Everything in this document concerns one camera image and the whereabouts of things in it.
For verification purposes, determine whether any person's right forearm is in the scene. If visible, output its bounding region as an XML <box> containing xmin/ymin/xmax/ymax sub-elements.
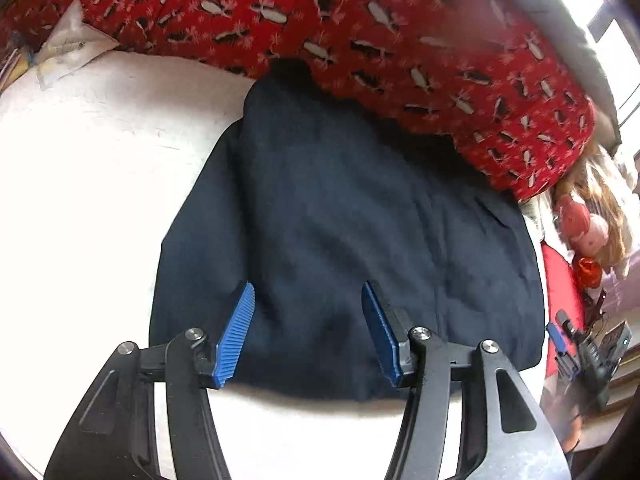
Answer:
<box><xmin>561</xmin><ymin>400</ymin><xmax>585</xmax><ymax>455</ymax></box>

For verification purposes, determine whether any red bird print blanket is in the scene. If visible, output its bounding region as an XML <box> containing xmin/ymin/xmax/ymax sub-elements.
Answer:
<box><xmin>0</xmin><ymin>0</ymin><xmax>598</xmax><ymax>203</ymax></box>

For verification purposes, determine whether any orange toy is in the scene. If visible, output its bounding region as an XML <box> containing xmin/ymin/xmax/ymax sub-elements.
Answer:
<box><xmin>572</xmin><ymin>256</ymin><xmax>601</xmax><ymax>287</ymax></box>

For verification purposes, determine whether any red cushion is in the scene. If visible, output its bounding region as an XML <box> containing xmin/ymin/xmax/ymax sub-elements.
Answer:
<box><xmin>541</xmin><ymin>242</ymin><xmax>586</xmax><ymax>378</ymax></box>

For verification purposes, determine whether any white quilted bed cover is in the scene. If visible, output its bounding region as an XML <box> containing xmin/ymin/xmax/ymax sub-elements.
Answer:
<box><xmin>0</xmin><ymin>52</ymin><xmax>463</xmax><ymax>480</ymax></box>

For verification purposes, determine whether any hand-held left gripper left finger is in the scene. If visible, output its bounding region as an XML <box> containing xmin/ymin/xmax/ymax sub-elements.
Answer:
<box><xmin>44</xmin><ymin>281</ymin><xmax>257</xmax><ymax>480</ymax></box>

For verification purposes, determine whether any dark navy zip jacket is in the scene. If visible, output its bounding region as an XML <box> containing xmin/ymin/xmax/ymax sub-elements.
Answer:
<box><xmin>149</xmin><ymin>57</ymin><xmax>546</xmax><ymax>403</ymax></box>

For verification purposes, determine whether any long haired doll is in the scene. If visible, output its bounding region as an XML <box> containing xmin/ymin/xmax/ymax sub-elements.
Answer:
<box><xmin>550</xmin><ymin>142</ymin><xmax>640</xmax><ymax>281</ymax></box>

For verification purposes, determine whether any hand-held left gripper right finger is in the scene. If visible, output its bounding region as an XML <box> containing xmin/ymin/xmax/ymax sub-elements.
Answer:
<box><xmin>361</xmin><ymin>280</ymin><xmax>572</xmax><ymax>480</ymax></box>

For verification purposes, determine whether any grey pillow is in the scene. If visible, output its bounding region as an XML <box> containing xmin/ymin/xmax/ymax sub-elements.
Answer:
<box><xmin>492</xmin><ymin>0</ymin><xmax>623</xmax><ymax>148</ymax></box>

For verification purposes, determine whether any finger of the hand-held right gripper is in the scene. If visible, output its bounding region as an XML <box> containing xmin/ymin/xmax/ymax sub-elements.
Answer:
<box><xmin>546</xmin><ymin>321</ymin><xmax>571</xmax><ymax>359</ymax></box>
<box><xmin>557</xmin><ymin>354</ymin><xmax>583</xmax><ymax>382</ymax></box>

